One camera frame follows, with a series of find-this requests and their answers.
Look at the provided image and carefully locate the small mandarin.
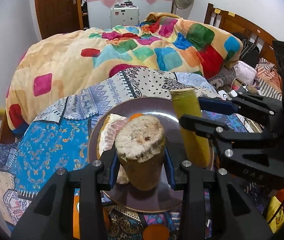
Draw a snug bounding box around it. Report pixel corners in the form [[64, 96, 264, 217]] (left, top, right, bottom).
[[130, 113, 143, 121], [142, 224, 169, 240]]

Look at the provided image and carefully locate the slim sugarcane piece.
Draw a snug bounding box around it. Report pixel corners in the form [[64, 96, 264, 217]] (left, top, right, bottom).
[[170, 88, 211, 168]]

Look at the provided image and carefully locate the peeled pomelo segment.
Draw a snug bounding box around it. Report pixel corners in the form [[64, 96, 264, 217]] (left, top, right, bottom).
[[96, 113, 130, 185]]

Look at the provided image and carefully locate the dark purple plate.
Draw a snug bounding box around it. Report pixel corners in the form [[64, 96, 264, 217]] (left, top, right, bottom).
[[88, 97, 185, 212]]

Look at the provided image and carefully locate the grey patterned pillow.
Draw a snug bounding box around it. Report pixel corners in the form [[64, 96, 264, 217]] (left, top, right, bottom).
[[208, 67, 236, 89]]

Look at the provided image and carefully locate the blue patterned bed cloth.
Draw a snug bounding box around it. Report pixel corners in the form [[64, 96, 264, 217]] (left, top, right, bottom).
[[0, 67, 218, 230]]

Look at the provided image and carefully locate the wooden headboard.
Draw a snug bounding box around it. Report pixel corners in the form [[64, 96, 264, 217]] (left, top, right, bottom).
[[204, 3, 276, 64]]

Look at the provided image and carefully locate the small mandarin on plate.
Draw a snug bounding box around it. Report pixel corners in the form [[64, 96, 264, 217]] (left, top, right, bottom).
[[130, 113, 143, 121]]

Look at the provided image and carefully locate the colourful checked blanket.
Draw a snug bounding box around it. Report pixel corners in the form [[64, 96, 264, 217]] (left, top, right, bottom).
[[6, 12, 243, 134]]

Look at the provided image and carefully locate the white suitcase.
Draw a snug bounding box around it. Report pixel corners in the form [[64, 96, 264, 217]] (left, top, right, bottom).
[[110, 2, 140, 28]]

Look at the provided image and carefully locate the brown wooden door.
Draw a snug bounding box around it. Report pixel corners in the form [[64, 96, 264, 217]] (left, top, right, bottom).
[[35, 0, 80, 39]]

